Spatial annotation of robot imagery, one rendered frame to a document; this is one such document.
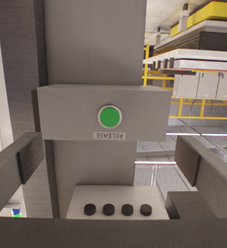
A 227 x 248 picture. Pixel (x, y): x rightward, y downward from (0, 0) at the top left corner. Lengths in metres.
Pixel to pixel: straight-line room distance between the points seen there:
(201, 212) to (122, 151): 0.20
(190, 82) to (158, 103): 7.13
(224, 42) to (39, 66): 2.83
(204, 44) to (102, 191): 2.65
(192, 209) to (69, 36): 0.41
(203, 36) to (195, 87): 4.79
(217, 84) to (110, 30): 7.63
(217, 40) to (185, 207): 2.70
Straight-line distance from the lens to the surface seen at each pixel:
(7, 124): 1.39
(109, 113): 0.25
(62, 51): 0.35
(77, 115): 0.26
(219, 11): 3.17
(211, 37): 2.90
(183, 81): 7.27
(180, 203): 0.42
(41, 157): 0.17
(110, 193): 0.40
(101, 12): 0.35
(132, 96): 0.26
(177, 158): 0.16
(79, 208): 0.37
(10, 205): 1.46
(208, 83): 7.72
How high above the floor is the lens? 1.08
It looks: 17 degrees up
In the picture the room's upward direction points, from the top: 178 degrees counter-clockwise
